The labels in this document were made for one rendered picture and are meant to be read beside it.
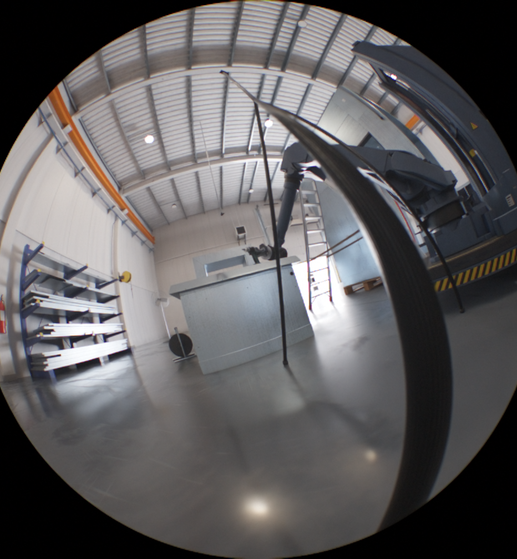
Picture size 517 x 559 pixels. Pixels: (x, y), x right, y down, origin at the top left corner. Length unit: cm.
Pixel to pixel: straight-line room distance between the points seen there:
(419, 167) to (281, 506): 130
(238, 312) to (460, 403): 120
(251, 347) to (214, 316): 33
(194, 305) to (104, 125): 814
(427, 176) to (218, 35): 749
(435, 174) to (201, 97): 776
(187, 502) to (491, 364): 76
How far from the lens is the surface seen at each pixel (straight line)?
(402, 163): 113
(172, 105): 810
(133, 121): 829
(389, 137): 280
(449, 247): 112
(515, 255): 107
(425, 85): 162
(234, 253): 329
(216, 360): 120
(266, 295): 122
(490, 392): 54
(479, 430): 47
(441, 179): 110
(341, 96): 356
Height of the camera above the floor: 36
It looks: 8 degrees up
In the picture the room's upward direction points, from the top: 17 degrees counter-clockwise
